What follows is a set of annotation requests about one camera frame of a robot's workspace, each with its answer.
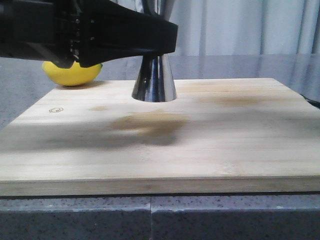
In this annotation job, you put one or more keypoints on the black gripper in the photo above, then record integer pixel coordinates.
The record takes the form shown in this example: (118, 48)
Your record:
(42, 30)

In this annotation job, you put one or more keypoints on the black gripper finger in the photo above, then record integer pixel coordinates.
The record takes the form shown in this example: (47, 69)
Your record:
(110, 31)

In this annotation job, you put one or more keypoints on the steel double jigger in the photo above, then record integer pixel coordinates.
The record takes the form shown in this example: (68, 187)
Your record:
(155, 81)

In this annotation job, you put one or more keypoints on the yellow lemon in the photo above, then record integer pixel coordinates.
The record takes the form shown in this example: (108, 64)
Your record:
(73, 76)

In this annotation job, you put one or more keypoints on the grey curtain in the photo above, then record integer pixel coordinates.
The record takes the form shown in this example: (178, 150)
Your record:
(246, 27)

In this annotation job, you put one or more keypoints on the wooden cutting board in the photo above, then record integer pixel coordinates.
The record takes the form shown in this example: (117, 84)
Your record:
(218, 136)

